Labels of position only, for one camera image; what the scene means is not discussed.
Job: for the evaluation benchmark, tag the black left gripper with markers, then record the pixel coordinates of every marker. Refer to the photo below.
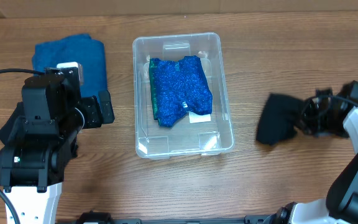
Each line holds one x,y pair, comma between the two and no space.
91,104

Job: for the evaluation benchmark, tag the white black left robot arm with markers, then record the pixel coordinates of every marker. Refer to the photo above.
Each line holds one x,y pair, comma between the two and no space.
40,139

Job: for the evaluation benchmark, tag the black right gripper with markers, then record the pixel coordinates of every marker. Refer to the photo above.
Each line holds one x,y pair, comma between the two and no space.
305,116

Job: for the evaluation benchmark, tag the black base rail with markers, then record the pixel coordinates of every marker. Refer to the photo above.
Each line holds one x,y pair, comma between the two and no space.
100,217

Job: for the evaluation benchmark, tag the white label in bin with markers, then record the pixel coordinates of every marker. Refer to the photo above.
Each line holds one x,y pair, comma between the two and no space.
195,118

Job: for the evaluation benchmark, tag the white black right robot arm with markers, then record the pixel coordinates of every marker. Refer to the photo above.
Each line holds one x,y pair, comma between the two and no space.
341,203

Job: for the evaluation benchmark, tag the clear plastic storage bin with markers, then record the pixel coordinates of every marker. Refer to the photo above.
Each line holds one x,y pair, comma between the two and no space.
183,138

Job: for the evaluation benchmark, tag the blue denim jeans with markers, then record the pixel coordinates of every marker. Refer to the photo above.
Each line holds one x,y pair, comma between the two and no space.
80,48

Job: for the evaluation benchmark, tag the sparkly blue garment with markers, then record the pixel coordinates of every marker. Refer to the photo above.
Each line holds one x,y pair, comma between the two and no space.
177,88

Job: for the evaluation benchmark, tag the black garment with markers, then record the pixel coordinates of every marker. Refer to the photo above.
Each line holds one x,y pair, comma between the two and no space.
278,119

